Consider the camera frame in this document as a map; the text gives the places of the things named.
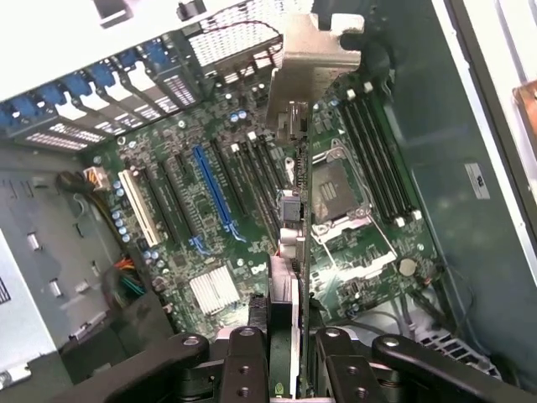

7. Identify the silver finned chipset heatsink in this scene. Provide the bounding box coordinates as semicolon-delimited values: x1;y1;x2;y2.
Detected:
188;264;241;317

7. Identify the green motherboard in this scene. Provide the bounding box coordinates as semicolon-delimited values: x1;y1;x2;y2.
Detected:
79;62;441;337

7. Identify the CPU socket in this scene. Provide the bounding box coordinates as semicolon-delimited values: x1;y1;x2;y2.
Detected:
310;138;374;226

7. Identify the blue expansion slot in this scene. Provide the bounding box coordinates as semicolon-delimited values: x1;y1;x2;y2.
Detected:
191;144;235;230

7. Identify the white expansion slot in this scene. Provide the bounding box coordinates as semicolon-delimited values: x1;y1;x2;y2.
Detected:
117;169;164;249

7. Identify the grey power supply unit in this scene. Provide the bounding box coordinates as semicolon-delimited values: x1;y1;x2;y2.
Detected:
0;144;123;370

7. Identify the black open PC case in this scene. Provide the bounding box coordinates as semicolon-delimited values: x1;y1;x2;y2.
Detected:
0;0;537;403

